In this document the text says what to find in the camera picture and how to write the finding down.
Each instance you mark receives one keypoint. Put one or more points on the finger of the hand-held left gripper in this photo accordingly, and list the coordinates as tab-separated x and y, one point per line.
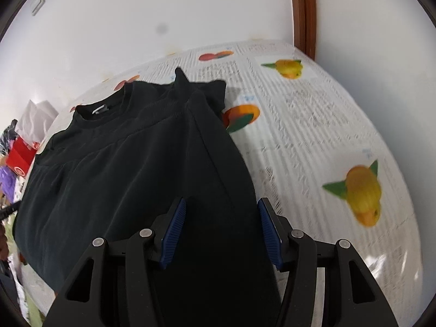
8	211

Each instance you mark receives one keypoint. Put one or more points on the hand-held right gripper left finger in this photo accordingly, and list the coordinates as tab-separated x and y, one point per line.
173	231

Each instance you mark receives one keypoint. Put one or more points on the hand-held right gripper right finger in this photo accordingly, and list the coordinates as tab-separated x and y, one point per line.
269	235

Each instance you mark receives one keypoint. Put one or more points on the black long-sleeve sweatshirt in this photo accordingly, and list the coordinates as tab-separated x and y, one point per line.
136	177

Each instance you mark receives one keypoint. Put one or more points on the person's left hand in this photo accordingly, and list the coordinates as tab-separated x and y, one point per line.
2	242

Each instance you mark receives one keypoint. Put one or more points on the purple plush item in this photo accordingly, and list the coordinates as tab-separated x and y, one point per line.
6	181

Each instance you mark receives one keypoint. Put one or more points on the red paper shopping bag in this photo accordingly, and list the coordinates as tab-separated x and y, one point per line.
20	153

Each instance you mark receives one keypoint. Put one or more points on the white floral print bedding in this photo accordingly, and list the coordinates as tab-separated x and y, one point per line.
20	279

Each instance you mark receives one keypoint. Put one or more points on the grey plaid cloth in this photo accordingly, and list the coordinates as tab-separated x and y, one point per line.
10	134

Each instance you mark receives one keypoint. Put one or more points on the white plastic shopping bag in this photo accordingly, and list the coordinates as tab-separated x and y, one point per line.
34	115

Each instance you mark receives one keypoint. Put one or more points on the green blanket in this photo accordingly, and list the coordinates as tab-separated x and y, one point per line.
36	313

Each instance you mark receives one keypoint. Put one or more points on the fruit print tablecloth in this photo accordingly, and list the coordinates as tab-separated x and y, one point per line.
323	126

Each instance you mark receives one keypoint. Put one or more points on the white wall light switch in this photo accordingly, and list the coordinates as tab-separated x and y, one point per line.
37	2

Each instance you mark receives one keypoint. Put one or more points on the brown wooden door frame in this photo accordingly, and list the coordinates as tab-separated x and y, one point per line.
303	13

